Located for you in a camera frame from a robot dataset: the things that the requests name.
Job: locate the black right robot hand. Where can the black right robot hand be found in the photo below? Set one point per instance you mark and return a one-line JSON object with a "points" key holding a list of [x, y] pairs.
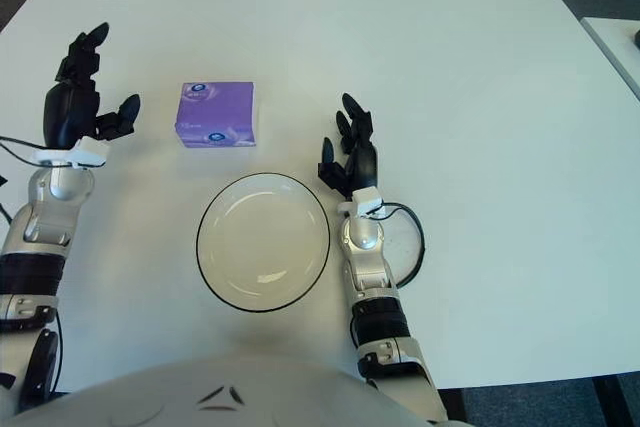
{"points": [[362, 162]]}

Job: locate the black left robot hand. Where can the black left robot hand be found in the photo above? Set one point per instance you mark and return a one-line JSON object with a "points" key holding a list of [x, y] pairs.
{"points": [[67, 112]]}

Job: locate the purple tissue paper pack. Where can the purple tissue paper pack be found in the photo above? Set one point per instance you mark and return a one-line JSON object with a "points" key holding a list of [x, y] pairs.
{"points": [[215, 112]]}

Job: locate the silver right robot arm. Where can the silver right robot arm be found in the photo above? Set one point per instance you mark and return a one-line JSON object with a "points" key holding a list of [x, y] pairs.
{"points": [[375, 272]]}

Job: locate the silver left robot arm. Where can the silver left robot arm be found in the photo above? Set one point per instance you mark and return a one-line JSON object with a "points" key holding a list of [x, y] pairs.
{"points": [[45, 217]]}

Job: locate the white plate with black rim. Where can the white plate with black rim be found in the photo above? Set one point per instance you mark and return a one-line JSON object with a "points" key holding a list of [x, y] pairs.
{"points": [[262, 242]]}

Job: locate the grey robot torso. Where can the grey robot torso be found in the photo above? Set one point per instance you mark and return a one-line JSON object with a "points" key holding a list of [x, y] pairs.
{"points": [[240, 392]]}

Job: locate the neighbouring white table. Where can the neighbouring white table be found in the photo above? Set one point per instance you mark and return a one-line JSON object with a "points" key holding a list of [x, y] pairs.
{"points": [[617, 47]]}

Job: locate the small black object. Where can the small black object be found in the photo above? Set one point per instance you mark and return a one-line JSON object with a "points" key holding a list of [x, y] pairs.
{"points": [[637, 39]]}

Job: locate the black table leg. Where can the black table leg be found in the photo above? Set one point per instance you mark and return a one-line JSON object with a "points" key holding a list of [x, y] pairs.
{"points": [[610, 402]]}

